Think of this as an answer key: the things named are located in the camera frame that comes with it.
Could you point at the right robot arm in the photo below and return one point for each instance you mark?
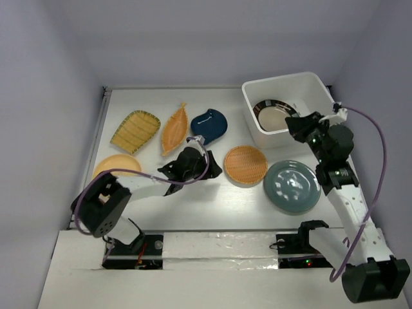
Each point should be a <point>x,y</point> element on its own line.
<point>363,262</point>

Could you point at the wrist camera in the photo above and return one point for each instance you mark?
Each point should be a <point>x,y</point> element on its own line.
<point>199,139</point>
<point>339,115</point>

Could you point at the dark blue leaf dish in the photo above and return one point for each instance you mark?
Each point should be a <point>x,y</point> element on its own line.
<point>211,125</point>

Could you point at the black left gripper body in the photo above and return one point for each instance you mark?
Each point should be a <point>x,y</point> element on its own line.
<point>197,170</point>

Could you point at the yellow green bamboo-pattern plate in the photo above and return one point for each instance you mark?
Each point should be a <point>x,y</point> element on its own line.
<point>135,131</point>

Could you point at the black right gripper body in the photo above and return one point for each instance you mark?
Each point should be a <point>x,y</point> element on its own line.
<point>315,140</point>

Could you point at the white plastic bin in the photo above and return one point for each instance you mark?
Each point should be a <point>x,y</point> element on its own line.
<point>305,92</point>

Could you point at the teal round ceramic plate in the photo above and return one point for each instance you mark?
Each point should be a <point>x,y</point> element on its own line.
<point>292,186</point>

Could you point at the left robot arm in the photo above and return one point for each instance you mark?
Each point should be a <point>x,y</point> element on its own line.
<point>98,209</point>

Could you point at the yellow round plate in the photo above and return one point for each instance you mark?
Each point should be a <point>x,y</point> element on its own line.
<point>117,161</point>

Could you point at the orange leaf-shaped plate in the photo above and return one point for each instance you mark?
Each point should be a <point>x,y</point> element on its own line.
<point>175,130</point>

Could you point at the striped rim round plate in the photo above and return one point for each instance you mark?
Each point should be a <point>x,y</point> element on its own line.
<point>271,114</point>

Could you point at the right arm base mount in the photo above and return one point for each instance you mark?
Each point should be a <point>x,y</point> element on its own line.
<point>292,254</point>

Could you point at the aluminium side rail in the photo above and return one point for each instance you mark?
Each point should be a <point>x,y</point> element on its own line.
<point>95,140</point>

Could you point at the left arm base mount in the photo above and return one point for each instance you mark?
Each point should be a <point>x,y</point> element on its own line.
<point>147,257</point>

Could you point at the white front panel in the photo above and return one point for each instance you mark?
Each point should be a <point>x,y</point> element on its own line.
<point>76,280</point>

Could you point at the orange woven round plate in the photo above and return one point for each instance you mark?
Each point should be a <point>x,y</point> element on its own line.
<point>245,164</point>

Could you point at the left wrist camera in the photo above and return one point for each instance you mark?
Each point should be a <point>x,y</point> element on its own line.
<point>199,139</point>

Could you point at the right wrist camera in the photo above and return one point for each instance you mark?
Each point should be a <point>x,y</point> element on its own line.
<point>339,115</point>

